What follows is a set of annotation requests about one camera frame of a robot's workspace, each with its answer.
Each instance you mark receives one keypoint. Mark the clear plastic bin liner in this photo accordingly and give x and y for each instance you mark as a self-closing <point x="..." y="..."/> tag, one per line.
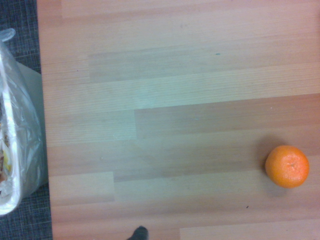
<point x="23" y="140"/>

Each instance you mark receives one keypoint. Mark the orange tangerine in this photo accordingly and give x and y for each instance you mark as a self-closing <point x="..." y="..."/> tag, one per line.
<point x="287" y="167"/>

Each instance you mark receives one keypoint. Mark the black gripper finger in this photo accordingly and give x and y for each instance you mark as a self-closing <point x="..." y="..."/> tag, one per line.
<point x="140" y="234"/>

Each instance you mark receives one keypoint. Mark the white plastic trash bin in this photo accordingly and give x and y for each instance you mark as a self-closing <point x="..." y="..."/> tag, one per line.
<point x="31" y="105"/>

